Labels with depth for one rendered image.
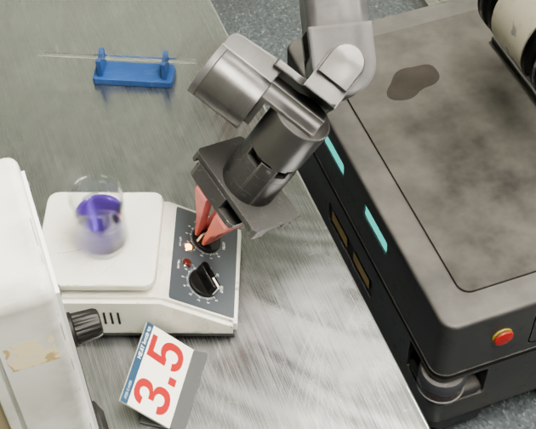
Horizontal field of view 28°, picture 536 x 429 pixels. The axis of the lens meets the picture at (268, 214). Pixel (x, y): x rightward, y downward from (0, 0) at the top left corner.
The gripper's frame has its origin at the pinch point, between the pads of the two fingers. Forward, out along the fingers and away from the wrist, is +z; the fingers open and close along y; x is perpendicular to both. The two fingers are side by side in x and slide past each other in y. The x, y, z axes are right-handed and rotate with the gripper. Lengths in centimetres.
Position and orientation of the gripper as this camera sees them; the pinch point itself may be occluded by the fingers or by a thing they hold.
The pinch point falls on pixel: (207, 233)
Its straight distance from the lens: 109.7
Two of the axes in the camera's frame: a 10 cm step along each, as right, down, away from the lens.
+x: 6.7, -2.6, 7.0
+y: 5.6, 7.9, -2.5
